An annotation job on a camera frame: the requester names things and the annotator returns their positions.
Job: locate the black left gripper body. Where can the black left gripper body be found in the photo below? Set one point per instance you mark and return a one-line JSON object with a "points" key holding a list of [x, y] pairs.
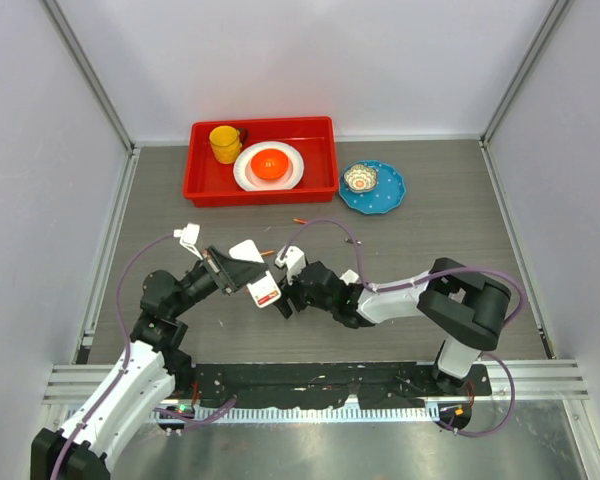
{"points": [[197, 284]]}

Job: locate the small patterned bowl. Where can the small patterned bowl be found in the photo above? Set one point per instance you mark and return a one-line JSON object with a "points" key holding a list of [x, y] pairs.
{"points": [[360, 178]]}

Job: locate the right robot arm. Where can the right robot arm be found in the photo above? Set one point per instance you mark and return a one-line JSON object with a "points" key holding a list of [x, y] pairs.
{"points": [[468, 305]]}

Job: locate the red plastic bin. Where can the red plastic bin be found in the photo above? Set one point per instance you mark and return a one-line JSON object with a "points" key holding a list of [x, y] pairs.
{"points": [[208, 183]]}

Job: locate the white plate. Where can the white plate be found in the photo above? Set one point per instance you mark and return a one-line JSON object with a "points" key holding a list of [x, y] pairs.
{"points": [[247, 181]]}

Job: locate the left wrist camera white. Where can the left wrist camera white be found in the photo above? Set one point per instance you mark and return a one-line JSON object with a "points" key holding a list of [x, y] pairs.
{"points": [[187, 237]]}

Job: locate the white battery cover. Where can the white battery cover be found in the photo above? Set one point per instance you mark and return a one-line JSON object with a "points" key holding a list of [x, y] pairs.
{"points": [[350, 277]]}

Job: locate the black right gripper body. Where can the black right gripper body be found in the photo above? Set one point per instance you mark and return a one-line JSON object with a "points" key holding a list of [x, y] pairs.
{"points": [[301, 298]]}

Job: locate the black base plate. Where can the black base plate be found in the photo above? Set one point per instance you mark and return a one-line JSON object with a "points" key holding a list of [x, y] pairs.
{"points": [[318, 386]]}

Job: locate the orange bowl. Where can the orange bowl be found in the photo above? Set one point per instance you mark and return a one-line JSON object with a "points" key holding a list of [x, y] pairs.
{"points": [[269, 164]]}

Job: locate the white red remote control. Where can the white red remote control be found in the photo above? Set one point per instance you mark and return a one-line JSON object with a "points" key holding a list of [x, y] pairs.
{"points": [[263, 289]]}

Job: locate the yellow cup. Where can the yellow cup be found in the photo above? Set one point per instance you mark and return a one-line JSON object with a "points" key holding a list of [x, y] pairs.
{"points": [[227, 143]]}

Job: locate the white cable duct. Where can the white cable duct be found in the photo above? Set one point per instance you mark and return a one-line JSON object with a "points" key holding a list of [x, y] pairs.
{"points": [[350, 412]]}

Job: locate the blue polka dot plate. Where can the blue polka dot plate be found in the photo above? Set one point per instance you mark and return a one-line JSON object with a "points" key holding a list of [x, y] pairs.
{"points": [[388, 195]]}

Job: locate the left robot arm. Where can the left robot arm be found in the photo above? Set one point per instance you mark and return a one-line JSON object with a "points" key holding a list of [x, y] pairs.
{"points": [[151, 367]]}

